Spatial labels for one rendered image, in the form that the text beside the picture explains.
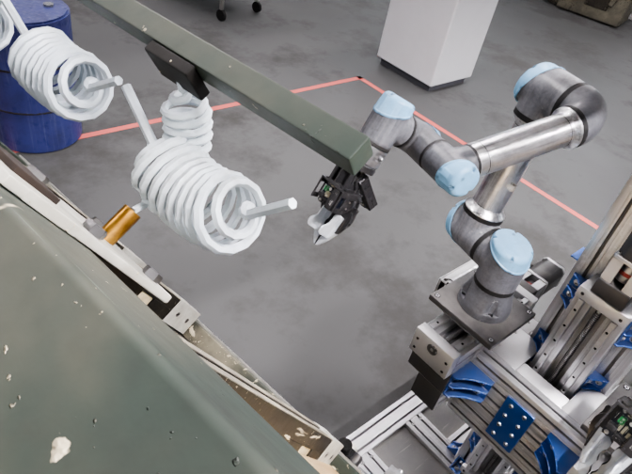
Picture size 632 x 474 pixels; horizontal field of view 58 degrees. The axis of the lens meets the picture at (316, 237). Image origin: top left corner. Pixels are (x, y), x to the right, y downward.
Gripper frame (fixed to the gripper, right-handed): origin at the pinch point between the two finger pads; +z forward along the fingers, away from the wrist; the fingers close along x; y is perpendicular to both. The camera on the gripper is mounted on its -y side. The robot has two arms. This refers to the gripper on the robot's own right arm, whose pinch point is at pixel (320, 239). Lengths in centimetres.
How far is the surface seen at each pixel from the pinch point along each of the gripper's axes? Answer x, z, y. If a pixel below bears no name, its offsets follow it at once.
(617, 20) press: -258, -266, -770
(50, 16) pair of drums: -263, 28, -53
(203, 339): -17.7, 45.2, -3.9
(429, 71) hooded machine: -223, -61, -360
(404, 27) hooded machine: -263, -83, -348
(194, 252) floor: -133, 93, -106
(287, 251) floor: -108, 72, -147
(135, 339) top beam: 52, -24, 89
